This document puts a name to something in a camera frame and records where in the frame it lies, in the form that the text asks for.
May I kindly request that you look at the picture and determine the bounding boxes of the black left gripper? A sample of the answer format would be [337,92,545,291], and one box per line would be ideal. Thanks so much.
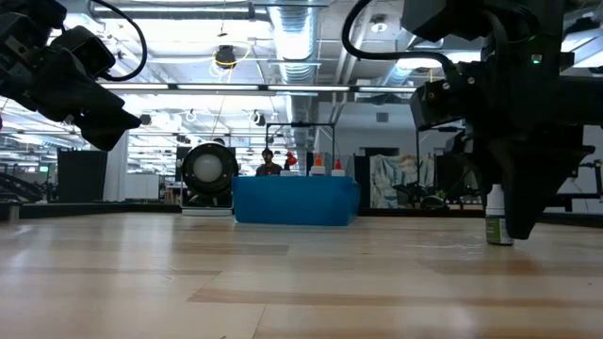
[0,41,142,152]

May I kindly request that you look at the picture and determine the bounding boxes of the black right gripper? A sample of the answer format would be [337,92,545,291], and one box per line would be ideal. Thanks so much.
[408,46,603,241]

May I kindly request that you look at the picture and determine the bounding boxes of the blue plastic bin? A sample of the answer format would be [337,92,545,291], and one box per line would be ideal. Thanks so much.
[231,174,362,227]

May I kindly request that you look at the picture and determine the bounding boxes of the black cabinet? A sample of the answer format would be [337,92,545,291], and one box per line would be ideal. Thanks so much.
[57,148,108,204]

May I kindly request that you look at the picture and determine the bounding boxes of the long ceiling light strip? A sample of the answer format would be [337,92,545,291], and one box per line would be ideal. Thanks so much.
[101,82,418,94]

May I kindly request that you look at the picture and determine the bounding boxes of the white spot lamp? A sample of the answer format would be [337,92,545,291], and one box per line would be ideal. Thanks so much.
[180,139,240,218]

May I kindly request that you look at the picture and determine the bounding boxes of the light blue tarp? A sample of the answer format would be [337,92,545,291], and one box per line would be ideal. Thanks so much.
[369,153,437,209]

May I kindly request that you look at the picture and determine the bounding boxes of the person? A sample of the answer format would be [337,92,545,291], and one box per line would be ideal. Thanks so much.
[254,147,285,178]

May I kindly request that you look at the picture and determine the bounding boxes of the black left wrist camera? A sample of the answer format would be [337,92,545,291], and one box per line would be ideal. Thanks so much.
[49,25,117,80]

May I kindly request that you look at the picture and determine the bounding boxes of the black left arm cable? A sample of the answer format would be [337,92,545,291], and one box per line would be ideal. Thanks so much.
[89,0,148,82]

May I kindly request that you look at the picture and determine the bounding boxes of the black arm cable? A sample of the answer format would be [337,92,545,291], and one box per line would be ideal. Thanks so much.
[341,0,456,76]
[89,0,148,82]

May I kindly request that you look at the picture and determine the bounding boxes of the black background frame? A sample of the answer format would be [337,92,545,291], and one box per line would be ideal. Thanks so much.
[265,121,336,178]
[416,127,475,208]

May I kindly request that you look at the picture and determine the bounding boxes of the black aluminium table frame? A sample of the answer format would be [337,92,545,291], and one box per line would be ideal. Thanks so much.
[0,200,603,227]

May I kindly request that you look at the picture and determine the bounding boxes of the black overhead camera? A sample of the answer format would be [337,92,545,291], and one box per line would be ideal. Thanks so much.
[214,44,237,71]

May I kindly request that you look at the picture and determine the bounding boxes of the silver ventilation duct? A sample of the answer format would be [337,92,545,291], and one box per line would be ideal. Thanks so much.
[268,4,321,86]

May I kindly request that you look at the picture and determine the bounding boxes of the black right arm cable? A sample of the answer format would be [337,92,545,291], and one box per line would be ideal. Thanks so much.
[341,0,456,76]

